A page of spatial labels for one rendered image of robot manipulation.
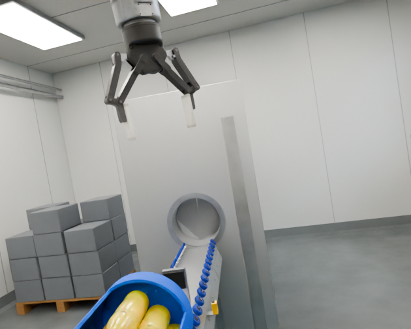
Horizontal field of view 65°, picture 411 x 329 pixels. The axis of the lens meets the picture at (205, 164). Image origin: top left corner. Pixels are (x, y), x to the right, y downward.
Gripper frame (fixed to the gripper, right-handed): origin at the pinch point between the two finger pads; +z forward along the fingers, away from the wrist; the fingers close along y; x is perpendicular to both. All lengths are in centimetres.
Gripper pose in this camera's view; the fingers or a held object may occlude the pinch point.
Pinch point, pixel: (162, 127)
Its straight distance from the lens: 67.6
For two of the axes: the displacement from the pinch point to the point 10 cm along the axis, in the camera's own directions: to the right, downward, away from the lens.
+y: 8.4, -2.4, 4.9
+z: 2.0, 9.7, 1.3
